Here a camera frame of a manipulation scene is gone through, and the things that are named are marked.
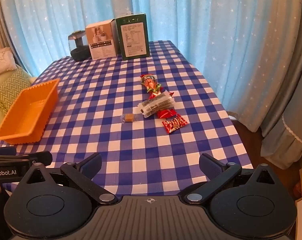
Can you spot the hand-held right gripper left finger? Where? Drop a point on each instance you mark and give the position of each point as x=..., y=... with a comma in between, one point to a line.
x=92, y=166

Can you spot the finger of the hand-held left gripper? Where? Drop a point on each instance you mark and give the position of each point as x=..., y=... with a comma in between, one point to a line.
x=3, y=151
x=41, y=158

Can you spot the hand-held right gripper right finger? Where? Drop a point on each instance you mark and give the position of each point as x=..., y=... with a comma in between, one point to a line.
x=210, y=166

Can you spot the orange plastic tray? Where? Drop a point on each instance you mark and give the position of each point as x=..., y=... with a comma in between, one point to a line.
x=18, y=130

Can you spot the red white-print candy packet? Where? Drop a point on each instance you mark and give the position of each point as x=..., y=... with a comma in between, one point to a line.
x=174, y=124

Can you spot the caramel candy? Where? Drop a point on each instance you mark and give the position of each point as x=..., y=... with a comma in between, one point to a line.
x=129, y=117

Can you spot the shiny red candy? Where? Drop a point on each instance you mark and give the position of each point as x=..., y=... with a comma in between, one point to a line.
x=166, y=113

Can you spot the blue white checked tablecloth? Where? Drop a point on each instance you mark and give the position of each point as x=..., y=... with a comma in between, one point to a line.
x=116, y=142

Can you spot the green zigzag pillow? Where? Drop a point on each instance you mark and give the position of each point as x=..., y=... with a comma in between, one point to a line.
x=11, y=85

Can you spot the beige crinkled pillow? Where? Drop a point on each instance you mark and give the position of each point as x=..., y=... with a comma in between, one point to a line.
x=1, y=62

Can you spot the dark glass jar lamp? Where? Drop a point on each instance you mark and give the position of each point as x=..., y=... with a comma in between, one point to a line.
x=79, y=52

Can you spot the white product box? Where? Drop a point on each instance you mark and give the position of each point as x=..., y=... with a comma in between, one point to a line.
x=101, y=42

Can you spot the green carton box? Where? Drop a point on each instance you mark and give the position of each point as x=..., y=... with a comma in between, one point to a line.
x=132, y=37

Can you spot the blue star sheer curtain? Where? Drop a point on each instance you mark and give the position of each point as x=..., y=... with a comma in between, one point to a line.
x=190, y=17

